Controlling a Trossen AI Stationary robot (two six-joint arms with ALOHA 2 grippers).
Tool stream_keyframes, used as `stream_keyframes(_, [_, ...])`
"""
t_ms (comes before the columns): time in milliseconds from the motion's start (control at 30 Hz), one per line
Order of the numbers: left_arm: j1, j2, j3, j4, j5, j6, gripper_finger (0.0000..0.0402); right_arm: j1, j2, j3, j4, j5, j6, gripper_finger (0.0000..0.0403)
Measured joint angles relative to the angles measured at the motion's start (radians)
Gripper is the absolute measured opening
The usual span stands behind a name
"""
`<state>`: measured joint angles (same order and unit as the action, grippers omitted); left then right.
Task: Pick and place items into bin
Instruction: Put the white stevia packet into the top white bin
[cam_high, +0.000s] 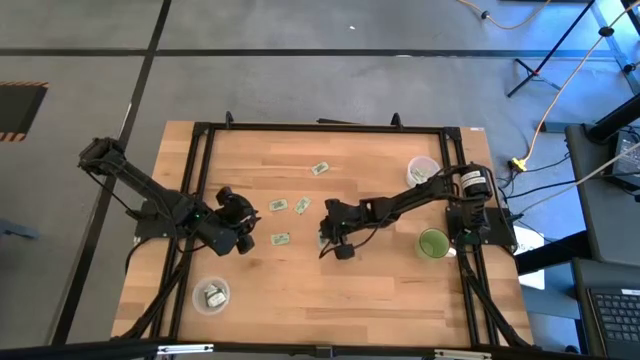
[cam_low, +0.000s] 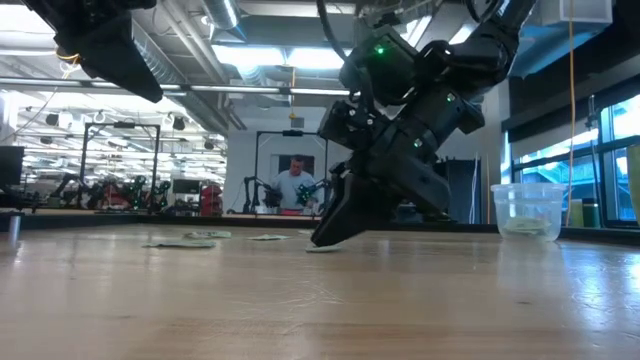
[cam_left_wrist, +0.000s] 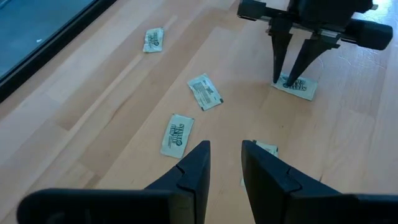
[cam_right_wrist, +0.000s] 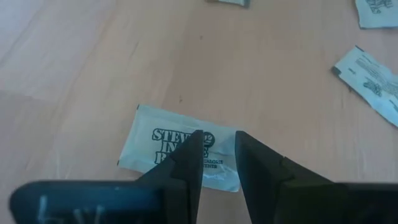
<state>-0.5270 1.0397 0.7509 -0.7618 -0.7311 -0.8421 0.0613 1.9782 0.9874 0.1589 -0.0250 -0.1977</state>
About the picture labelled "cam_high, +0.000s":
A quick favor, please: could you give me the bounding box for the yellow extension cable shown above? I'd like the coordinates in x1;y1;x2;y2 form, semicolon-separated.
519;0;640;161

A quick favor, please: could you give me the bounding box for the white paper sheet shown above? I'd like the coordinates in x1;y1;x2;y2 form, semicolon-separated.
513;225;547;291

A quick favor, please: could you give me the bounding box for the tan looped cable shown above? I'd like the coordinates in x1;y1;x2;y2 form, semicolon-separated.
457;0;551;31

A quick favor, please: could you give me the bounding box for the clear plastic round container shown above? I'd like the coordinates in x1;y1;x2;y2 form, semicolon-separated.
405;155;442;190
191;276;232;316

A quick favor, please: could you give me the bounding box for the pale metal stand beam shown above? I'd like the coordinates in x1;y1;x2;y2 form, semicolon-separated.
589;0;640;96

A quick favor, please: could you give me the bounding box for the black striped-edge floor mat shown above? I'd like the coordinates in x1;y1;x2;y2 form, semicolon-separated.
0;81;50;143

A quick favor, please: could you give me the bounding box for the silver metal bracket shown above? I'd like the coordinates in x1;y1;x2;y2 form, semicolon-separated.
156;343;215;356
433;348;494;360

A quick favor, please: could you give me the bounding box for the black aluminium table frame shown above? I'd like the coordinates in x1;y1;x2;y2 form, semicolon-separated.
112;110;539;351

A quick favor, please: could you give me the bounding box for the black electronic device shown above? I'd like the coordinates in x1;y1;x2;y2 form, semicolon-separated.
607;127;640;189

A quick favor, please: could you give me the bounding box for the white cable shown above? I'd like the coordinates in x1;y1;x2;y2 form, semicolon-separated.
519;142;640;216

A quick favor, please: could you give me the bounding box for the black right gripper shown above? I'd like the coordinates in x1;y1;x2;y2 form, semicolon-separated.
318;198;372;262

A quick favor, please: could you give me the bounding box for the black pole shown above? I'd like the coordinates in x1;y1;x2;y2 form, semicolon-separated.
587;94;640;145

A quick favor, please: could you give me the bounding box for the grey side table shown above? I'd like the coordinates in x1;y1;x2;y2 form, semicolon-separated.
567;124;640;266

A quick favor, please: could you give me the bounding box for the black keyboard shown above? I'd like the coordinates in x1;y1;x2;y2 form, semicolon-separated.
584;287;640;360

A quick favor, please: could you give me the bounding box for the black crossbeam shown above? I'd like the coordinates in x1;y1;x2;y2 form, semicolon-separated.
0;338;640;360

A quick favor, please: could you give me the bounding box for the black support bar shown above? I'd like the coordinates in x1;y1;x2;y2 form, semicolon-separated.
514;230;594;276

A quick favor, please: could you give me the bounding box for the green plastic cup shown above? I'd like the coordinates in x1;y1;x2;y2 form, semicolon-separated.
414;227;457;262

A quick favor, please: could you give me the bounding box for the black floor cable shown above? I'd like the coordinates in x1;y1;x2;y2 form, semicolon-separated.
494;152;571;221

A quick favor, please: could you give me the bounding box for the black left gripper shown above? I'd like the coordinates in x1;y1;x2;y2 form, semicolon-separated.
215;185;261;256

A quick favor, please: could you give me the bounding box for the black tripod stand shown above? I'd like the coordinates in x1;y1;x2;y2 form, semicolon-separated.
505;0;599;99

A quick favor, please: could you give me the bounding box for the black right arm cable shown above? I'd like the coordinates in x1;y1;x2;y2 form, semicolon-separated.
317;212;394;261

